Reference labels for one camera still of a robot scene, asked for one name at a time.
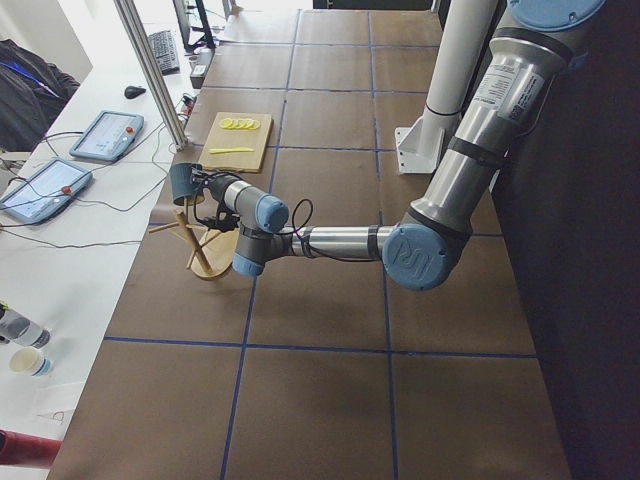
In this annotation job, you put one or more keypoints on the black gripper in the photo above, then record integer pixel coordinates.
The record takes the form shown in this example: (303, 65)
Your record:
(214, 186)

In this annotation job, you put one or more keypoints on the blue ribbed cup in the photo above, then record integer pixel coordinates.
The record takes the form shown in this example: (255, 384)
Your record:
(186, 190)

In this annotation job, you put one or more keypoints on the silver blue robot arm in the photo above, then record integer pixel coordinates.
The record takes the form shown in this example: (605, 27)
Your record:
(494, 60)

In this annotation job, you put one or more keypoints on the wooden cup storage rack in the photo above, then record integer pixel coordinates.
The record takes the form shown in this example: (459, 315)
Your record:
(212, 250)

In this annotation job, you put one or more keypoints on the white paper cup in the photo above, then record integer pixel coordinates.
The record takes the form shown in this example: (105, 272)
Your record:
(31, 362)

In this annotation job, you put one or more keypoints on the yellow plastic knife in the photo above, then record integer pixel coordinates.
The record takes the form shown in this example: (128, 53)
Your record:
(220, 151)

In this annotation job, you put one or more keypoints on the wooden cutting board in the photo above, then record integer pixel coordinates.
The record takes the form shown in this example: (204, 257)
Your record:
(226, 138)

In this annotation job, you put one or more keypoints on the upper teach pendant tablet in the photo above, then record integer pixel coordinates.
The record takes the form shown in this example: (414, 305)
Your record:
(108, 136)

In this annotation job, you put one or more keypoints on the teach pendant tablet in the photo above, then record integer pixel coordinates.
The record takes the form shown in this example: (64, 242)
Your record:
(108, 136)
(47, 192)

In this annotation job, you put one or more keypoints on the black computer mouse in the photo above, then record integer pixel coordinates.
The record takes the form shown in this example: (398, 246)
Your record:
(131, 92)

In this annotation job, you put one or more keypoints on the grey power strip box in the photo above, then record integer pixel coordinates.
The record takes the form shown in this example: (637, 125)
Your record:
(200, 63)

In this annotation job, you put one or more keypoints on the black monitor stand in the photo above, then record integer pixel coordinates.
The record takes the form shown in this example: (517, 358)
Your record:
(194, 27)

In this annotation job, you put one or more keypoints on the black keyboard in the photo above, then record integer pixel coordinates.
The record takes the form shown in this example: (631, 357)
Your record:
(163, 47)

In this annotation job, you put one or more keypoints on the lower teach pendant tablet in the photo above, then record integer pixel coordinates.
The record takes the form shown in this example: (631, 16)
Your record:
(47, 192)

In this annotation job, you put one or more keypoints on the black jacket on chair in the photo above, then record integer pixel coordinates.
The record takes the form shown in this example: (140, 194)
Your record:
(33, 94)

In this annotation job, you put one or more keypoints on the clear plastic bottle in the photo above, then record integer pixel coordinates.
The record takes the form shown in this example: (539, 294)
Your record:
(18, 329)

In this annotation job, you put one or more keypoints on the white paper sheet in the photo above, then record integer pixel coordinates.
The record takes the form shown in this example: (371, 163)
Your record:
(56, 404)

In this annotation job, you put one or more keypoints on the red object at edge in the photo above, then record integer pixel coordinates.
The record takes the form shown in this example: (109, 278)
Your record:
(23, 450)

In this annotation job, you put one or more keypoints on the aluminium frame post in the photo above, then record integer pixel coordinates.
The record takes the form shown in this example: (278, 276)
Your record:
(134, 29)

